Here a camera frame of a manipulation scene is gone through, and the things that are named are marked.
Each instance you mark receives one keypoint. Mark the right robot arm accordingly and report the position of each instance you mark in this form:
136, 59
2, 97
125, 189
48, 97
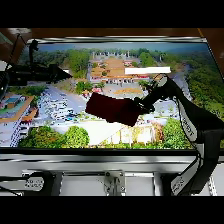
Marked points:
200, 123

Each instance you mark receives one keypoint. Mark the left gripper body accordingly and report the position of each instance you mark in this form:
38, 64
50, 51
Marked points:
54, 74

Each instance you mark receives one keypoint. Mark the dark red garment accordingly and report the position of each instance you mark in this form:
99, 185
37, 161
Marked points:
111, 109

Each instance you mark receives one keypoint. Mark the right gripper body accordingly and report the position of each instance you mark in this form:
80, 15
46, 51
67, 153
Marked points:
145, 104

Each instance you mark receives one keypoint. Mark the silver frame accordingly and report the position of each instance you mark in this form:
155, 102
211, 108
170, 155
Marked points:
86, 165

